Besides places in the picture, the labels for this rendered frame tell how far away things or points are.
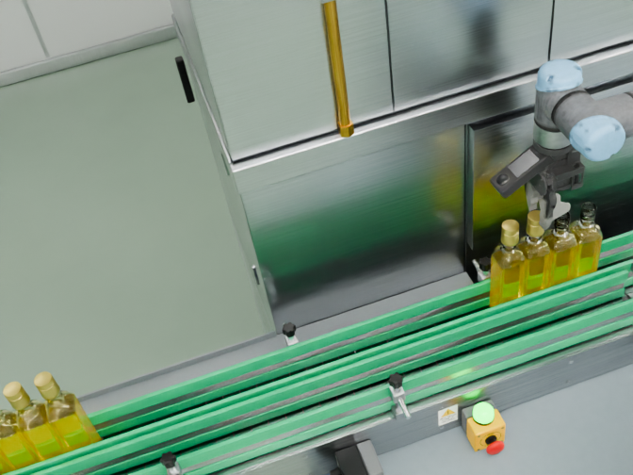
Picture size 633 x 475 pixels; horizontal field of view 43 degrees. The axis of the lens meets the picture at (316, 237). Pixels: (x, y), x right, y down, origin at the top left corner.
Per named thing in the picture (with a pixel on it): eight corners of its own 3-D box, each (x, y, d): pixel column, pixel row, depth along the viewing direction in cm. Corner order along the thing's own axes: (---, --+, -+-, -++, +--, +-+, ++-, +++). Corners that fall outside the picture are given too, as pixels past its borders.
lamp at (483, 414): (488, 404, 173) (488, 396, 171) (497, 421, 170) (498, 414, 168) (468, 411, 172) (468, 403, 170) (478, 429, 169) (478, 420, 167)
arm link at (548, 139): (546, 137, 143) (524, 112, 149) (545, 156, 147) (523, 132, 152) (585, 124, 144) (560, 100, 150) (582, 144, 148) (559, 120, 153)
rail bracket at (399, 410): (406, 406, 169) (402, 368, 160) (419, 435, 164) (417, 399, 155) (388, 412, 169) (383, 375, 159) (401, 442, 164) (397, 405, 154)
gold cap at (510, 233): (511, 231, 167) (512, 216, 164) (522, 241, 164) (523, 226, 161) (496, 238, 166) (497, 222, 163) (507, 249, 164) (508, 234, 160)
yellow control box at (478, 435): (490, 417, 179) (491, 398, 174) (506, 445, 174) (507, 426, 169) (461, 427, 178) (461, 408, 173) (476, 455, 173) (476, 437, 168)
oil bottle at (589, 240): (580, 277, 186) (592, 210, 171) (593, 294, 182) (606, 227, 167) (559, 285, 186) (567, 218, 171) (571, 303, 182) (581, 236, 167)
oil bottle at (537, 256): (533, 292, 185) (540, 225, 170) (545, 309, 181) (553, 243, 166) (511, 300, 184) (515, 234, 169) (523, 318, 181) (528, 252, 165)
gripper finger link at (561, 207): (574, 229, 161) (574, 190, 156) (546, 238, 161) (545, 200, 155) (565, 221, 164) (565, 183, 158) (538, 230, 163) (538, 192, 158)
